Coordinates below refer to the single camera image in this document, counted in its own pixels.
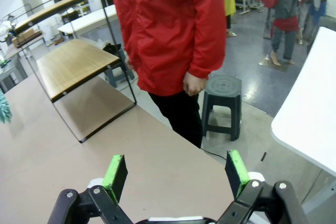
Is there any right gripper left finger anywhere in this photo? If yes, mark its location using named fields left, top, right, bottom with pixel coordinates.
left=47, top=154, right=133, bottom=224

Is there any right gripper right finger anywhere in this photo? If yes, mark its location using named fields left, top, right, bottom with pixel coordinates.
left=216, top=150, right=309, bottom=224

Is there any teal microfibre duster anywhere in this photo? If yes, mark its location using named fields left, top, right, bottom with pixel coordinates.
left=0, top=88, right=13, bottom=124

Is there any person's left forearm red sleeve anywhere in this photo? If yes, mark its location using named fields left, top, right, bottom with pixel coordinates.
left=183, top=11, right=228, bottom=79

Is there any person's left hand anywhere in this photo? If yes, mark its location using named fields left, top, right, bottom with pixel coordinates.
left=182, top=71, right=207, bottom=97

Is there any dark grey plastic stool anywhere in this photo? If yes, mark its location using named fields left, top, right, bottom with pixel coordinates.
left=201, top=74, right=242, bottom=142

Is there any large white table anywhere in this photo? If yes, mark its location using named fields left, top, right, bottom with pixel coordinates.
left=271, top=26, right=336, bottom=177

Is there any person in red jacket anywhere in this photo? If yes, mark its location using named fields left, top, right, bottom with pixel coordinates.
left=110, top=0, right=228, bottom=148

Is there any small white table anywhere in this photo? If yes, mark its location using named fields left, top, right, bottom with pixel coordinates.
left=57, top=5, right=119, bottom=37

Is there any person pink top red jacket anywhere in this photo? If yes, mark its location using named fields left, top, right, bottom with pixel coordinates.
left=254, top=0, right=302, bottom=66

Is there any black floor cable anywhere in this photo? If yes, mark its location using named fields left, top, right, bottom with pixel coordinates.
left=199, top=147, right=228, bottom=161

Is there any wooden two-tier shelf black frame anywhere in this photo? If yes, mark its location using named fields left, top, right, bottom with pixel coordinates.
left=10, top=0, right=138, bottom=144

